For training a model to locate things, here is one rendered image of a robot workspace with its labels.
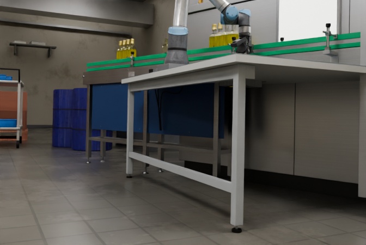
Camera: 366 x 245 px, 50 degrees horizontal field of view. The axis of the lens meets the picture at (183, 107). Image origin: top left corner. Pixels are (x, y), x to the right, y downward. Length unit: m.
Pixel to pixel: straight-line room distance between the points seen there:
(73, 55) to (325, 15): 9.92
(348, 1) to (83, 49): 10.05
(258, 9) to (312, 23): 0.44
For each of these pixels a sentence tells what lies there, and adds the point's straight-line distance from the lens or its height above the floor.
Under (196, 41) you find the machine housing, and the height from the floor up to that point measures 1.09.
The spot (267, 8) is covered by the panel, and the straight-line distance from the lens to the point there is 2.91.
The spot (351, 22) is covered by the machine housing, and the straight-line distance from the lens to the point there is 2.65.
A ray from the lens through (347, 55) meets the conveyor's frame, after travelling 2.39.
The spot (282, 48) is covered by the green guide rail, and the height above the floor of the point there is 0.92.
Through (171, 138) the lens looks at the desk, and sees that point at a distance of 5.12.
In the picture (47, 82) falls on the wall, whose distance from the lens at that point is 11.82.
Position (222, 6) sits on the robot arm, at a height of 1.14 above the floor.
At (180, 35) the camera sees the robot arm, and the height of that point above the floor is 0.96.
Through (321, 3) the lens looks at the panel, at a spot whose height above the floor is 1.21.
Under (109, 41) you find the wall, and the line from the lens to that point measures 12.30.
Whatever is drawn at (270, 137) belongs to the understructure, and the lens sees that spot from 2.83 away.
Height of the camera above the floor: 0.50
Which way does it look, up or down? 1 degrees up
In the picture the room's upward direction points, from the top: 1 degrees clockwise
